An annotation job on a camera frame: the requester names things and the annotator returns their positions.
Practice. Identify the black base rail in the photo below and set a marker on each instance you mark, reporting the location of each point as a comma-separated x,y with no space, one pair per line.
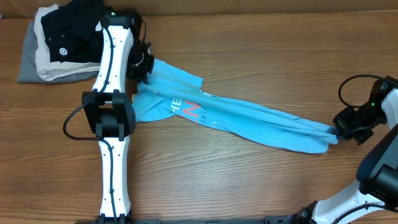
211,221

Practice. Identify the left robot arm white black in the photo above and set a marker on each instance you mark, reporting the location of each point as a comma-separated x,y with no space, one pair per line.
126,55

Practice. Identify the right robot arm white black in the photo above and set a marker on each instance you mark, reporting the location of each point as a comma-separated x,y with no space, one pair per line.
375,186

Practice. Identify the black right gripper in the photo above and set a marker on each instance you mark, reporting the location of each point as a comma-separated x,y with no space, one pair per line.
342,120

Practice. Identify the folded grey garment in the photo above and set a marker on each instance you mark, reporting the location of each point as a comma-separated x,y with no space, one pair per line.
28,72

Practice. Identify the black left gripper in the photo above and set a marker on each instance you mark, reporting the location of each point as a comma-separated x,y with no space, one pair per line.
142,73

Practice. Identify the black polo shirt with logo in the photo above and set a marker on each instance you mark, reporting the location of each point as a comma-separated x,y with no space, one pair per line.
73,32

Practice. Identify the light blue printed t-shirt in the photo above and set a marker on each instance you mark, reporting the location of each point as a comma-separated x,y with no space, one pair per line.
170,91

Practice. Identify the folded beige garment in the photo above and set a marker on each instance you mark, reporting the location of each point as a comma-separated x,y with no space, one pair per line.
46,69

